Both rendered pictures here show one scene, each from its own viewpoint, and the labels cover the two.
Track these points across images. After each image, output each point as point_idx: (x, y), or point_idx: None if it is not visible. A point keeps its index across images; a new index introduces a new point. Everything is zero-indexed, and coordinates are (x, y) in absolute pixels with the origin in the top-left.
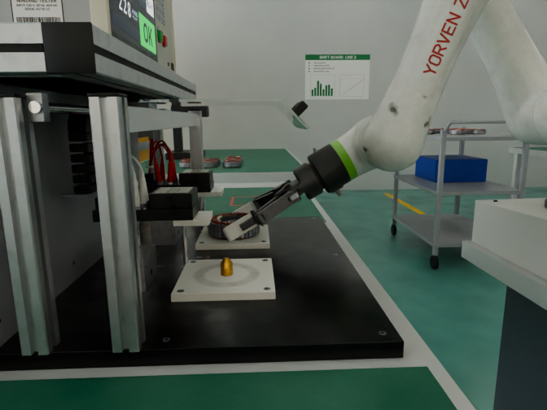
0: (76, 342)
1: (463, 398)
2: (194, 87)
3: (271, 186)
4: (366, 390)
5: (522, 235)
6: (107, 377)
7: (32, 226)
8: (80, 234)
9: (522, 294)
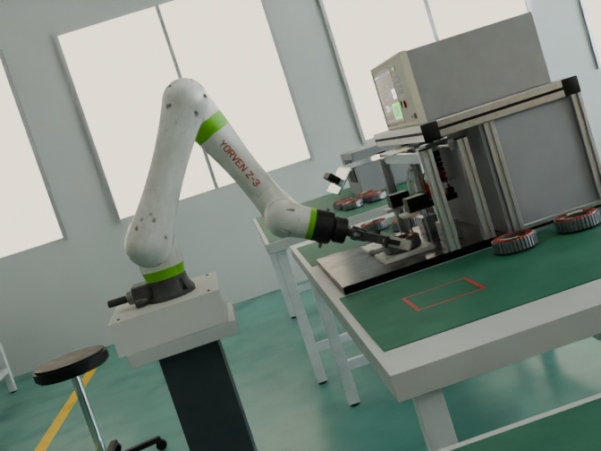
0: None
1: (306, 266)
2: (419, 129)
3: (450, 333)
4: None
5: (221, 292)
6: None
7: (414, 182)
8: (460, 201)
9: (236, 318)
